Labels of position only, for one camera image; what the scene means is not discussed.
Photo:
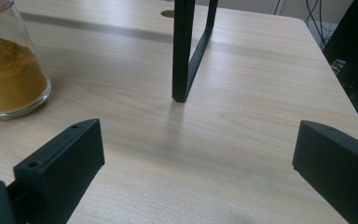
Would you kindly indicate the white-lidded glass jar orange powder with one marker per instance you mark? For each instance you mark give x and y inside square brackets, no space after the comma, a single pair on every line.
[9,87]

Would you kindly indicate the black shelf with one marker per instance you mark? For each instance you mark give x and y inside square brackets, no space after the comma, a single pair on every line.
[180,62]

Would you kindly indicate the dark black panel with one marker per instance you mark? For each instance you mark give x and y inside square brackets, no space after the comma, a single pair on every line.
[354,37]

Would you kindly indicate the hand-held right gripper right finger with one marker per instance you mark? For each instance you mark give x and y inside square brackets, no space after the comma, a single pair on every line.
[341,168]

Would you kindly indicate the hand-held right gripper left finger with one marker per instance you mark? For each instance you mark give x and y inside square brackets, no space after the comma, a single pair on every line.
[59,161]

